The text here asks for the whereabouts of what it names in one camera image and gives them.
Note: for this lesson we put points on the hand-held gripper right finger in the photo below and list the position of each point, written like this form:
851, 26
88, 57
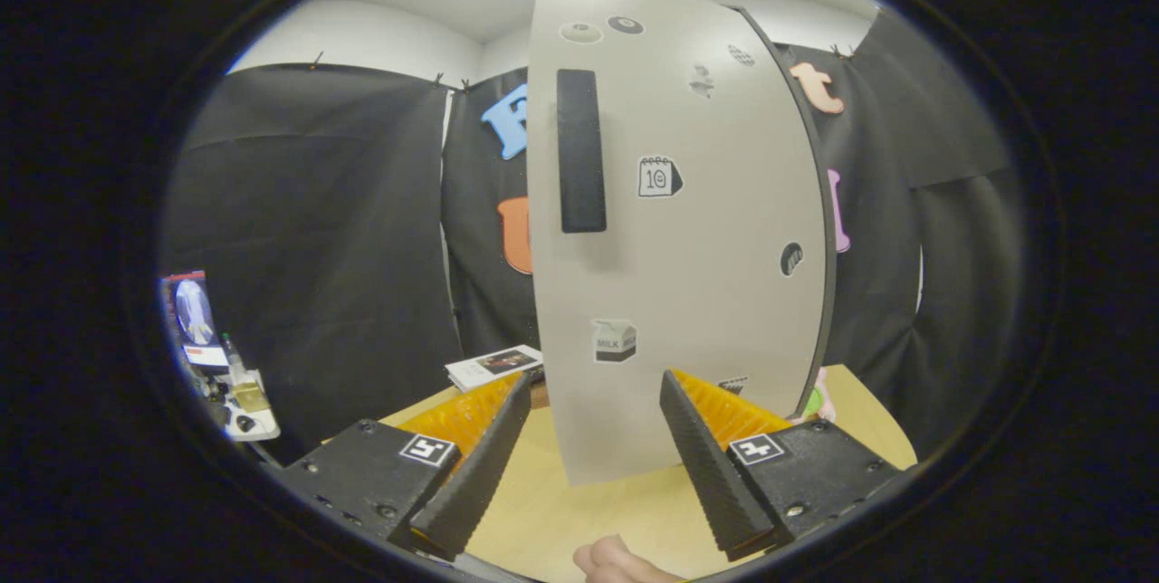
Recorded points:
711, 465

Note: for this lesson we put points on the clear plastic bottle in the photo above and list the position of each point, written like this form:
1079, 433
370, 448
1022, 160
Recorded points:
233, 357

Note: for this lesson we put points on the black backdrop cloth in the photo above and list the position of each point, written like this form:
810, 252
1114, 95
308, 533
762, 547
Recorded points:
317, 230

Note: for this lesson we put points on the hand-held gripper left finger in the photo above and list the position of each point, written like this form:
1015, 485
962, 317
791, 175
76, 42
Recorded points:
480, 465

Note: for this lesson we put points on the white book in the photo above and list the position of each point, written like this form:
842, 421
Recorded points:
489, 367

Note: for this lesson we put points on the small yellow box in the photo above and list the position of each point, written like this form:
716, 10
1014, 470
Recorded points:
250, 397

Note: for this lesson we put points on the green and pink plush toy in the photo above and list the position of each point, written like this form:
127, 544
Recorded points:
815, 402

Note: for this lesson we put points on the dark grey shoe cabinet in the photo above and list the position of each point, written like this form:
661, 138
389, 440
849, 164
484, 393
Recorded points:
829, 230

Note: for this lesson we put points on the light grey shoe cabinet door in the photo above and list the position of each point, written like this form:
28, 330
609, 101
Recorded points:
706, 248

